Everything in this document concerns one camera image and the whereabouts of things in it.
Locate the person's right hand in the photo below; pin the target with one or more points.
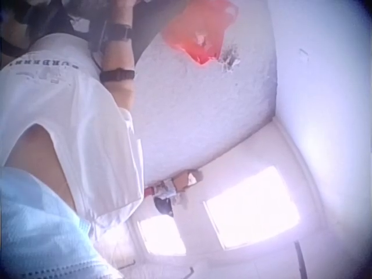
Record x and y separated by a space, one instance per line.
123 13

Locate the red plastic bag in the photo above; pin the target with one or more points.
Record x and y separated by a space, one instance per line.
200 32

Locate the black wrist band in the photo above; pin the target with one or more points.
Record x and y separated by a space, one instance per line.
117 31

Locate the black metal bar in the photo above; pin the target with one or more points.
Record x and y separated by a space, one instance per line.
300 258
191 272
125 265

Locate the heap of boxes and clutter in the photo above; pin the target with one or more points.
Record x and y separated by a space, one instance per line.
174 189

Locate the dark dirt pile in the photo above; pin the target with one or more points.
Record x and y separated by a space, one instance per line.
230 58

